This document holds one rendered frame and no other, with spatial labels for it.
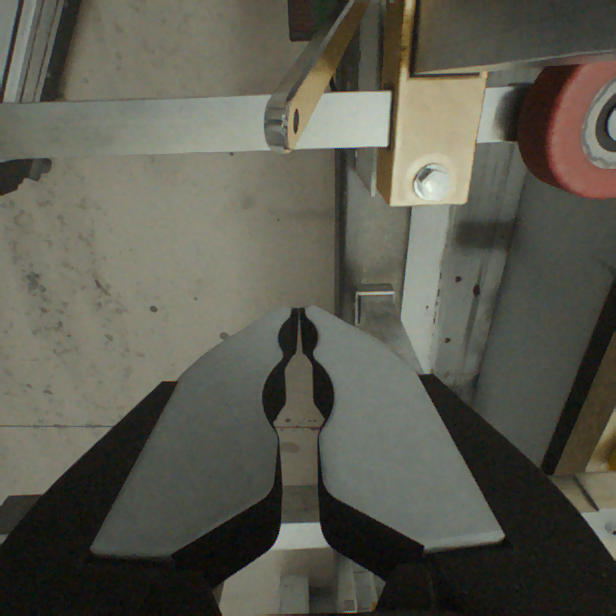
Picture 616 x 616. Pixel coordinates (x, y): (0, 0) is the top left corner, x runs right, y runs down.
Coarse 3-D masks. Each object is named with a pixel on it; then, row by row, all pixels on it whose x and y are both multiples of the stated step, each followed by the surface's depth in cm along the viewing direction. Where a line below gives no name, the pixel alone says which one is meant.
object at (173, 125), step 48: (240, 96) 22; (336, 96) 23; (384, 96) 23; (0, 144) 23; (48, 144) 23; (96, 144) 24; (144, 144) 24; (192, 144) 24; (240, 144) 24; (336, 144) 24; (384, 144) 24
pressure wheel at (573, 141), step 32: (576, 64) 18; (608, 64) 18; (544, 96) 20; (576, 96) 19; (608, 96) 19; (544, 128) 20; (576, 128) 19; (608, 128) 19; (544, 160) 21; (576, 160) 20; (608, 160) 20; (576, 192) 21; (608, 192) 21
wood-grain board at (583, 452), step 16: (608, 352) 30; (608, 368) 30; (592, 384) 32; (608, 384) 30; (592, 400) 32; (608, 400) 30; (592, 416) 32; (608, 416) 30; (576, 432) 34; (592, 432) 32; (608, 432) 31; (576, 448) 34; (592, 448) 32; (608, 448) 32; (560, 464) 36; (576, 464) 34; (592, 464) 33; (608, 544) 39
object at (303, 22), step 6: (294, 0) 33; (300, 0) 33; (306, 0) 33; (294, 6) 33; (300, 6) 33; (306, 6) 33; (294, 12) 33; (300, 12) 33; (306, 12) 33; (294, 18) 34; (300, 18) 34; (306, 18) 34; (294, 24) 34; (300, 24) 34; (306, 24) 34; (294, 30) 34; (300, 30) 34; (306, 30) 34
